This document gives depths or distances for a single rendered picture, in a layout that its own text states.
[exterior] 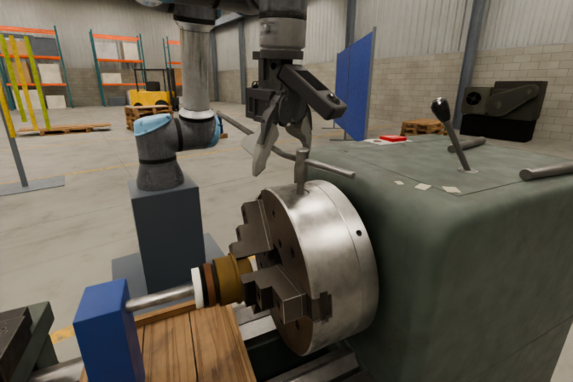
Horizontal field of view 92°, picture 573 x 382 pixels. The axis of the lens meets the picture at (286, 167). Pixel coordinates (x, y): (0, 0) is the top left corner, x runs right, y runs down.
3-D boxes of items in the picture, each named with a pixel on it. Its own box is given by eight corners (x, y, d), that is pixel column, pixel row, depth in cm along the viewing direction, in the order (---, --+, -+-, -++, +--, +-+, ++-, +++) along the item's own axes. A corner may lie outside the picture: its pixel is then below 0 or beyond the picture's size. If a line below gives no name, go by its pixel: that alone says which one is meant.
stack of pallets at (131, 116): (164, 125, 987) (161, 104, 966) (176, 128, 933) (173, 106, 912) (126, 130, 897) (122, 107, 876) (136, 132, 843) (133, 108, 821)
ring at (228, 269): (242, 240, 56) (195, 250, 52) (257, 266, 48) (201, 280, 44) (245, 278, 59) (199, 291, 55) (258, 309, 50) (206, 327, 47)
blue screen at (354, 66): (321, 128, 924) (324, 53, 856) (345, 128, 923) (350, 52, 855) (343, 161, 530) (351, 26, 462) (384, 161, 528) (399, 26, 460)
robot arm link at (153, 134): (136, 154, 94) (129, 113, 90) (176, 149, 101) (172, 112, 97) (139, 162, 85) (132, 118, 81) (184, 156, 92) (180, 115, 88)
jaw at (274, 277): (294, 257, 53) (327, 288, 42) (296, 280, 54) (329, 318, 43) (238, 272, 49) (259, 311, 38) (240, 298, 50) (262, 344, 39)
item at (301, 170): (307, 206, 52) (311, 148, 48) (300, 211, 51) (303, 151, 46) (298, 202, 53) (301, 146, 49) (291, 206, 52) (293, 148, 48)
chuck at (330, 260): (282, 264, 78) (287, 160, 66) (349, 376, 51) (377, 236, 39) (251, 273, 74) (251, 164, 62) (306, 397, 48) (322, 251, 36)
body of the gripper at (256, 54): (273, 115, 55) (274, 50, 51) (308, 123, 50) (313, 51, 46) (244, 121, 50) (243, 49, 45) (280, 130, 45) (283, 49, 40)
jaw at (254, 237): (281, 248, 60) (269, 196, 63) (289, 245, 55) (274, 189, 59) (230, 261, 55) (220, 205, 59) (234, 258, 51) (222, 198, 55)
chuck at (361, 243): (293, 261, 79) (300, 159, 67) (364, 368, 53) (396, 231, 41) (282, 264, 78) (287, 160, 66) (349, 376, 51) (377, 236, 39)
